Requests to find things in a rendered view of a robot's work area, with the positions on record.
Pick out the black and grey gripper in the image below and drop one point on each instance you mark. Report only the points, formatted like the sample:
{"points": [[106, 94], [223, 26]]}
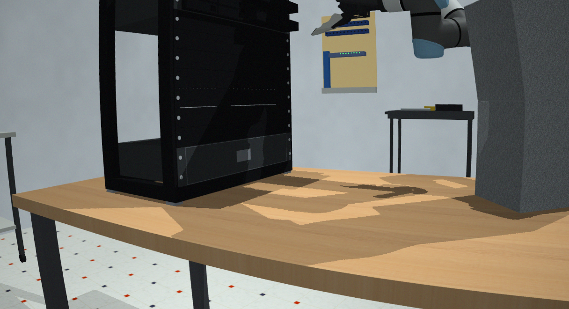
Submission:
{"points": [[349, 10]]}

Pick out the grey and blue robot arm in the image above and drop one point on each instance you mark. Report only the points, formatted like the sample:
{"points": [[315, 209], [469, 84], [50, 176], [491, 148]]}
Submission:
{"points": [[436, 24]]}

